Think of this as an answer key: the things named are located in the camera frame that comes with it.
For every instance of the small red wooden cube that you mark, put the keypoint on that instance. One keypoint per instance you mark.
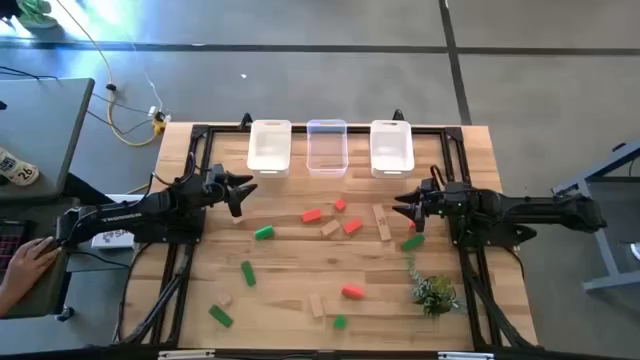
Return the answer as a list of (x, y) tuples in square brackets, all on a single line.
[(340, 205), (411, 225)]

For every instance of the white plastic bin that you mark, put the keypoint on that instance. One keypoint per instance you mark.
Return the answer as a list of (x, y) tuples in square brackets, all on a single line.
[(270, 150), (392, 150)]

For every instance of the white printed box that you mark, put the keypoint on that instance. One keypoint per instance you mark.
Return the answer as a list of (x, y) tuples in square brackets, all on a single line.
[(112, 240)]

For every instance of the person's hand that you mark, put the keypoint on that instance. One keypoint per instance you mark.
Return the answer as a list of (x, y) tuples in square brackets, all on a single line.
[(27, 265)]

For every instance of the small green wooden cube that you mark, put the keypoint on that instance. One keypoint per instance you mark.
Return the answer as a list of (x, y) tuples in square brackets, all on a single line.
[(340, 322)]

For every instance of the green wooden block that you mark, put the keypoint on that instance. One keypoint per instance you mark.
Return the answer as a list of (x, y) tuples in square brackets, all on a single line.
[(264, 232), (248, 273), (220, 316), (412, 242)]

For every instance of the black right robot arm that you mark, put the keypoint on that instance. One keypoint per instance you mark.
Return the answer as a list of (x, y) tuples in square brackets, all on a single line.
[(525, 207)]

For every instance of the red wooden block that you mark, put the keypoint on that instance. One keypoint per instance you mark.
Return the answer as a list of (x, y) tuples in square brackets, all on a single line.
[(352, 226), (311, 215), (352, 292)]

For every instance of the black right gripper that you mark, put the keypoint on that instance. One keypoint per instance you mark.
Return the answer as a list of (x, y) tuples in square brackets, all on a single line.
[(440, 202)]

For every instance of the artificial green plant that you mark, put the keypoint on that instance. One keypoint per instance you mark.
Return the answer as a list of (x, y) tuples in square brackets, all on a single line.
[(435, 295)]

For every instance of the silver metal bracket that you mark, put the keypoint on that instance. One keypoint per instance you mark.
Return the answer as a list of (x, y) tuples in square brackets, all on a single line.
[(465, 356), (185, 355)]

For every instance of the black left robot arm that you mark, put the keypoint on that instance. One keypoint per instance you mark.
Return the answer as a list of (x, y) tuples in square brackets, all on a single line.
[(150, 205)]

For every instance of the black backlit keyboard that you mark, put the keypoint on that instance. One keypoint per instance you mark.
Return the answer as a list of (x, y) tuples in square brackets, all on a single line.
[(11, 240)]

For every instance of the long natural wooden plank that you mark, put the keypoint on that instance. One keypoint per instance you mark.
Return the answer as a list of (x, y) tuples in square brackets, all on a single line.
[(381, 222)]

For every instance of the person's forearm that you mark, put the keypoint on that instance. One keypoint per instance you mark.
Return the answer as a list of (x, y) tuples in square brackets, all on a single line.
[(6, 302)]

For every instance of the person's green shoe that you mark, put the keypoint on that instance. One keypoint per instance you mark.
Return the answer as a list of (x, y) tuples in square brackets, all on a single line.
[(35, 12)]

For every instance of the white packet printed 26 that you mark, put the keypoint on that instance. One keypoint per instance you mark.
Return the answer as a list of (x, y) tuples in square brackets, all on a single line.
[(20, 172)]

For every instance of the natural wooden block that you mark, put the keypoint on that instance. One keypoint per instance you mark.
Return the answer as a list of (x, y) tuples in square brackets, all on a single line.
[(330, 228), (316, 305)]

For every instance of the dark grey desk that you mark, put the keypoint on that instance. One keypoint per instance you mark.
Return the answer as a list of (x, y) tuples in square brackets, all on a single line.
[(45, 300)]

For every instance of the white power adapter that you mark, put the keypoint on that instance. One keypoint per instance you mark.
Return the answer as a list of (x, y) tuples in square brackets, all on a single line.
[(152, 110)]

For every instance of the yellow power connector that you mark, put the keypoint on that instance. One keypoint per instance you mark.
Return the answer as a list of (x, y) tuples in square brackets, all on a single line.
[(159, 127)]

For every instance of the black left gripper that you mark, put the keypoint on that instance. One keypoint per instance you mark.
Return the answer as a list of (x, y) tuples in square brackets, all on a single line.
[(215, 192)]

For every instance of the black caster wheel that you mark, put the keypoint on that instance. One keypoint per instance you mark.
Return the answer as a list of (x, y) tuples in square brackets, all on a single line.
[(65, 314)]

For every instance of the small natural wooden cube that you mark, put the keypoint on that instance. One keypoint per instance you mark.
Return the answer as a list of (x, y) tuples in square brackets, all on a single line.
[(224, 299), (238, 219)]

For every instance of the clear plastic bin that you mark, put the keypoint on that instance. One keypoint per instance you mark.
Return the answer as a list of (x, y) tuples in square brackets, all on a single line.
[(327, 150)]

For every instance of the black aluminium table frame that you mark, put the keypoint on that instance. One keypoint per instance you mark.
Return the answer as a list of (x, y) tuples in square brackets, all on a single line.
[(430, 130)]

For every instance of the light grey desk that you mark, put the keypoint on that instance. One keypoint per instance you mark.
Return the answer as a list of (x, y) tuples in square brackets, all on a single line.
[(45, 125)]

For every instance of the grey metal stand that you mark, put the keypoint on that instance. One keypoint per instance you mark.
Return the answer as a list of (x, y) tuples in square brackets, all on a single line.
[(606, 260)]

